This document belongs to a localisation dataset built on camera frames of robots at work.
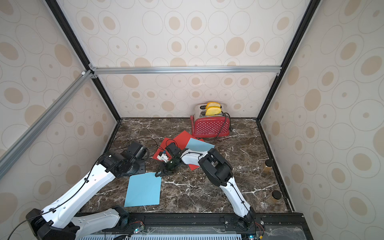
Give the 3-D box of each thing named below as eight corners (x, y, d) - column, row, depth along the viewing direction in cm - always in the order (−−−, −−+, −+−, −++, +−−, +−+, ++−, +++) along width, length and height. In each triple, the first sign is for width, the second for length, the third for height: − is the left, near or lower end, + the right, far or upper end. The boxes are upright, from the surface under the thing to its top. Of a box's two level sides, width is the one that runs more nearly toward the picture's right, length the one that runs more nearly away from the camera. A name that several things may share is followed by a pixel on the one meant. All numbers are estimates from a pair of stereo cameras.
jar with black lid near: (266, 205, 81) (274, 199, 73) (264, 196, 84) (271, 190, 76) (274, 205, 81) (283, 199, 73) (272, 196, 84) (280, 190, 76)
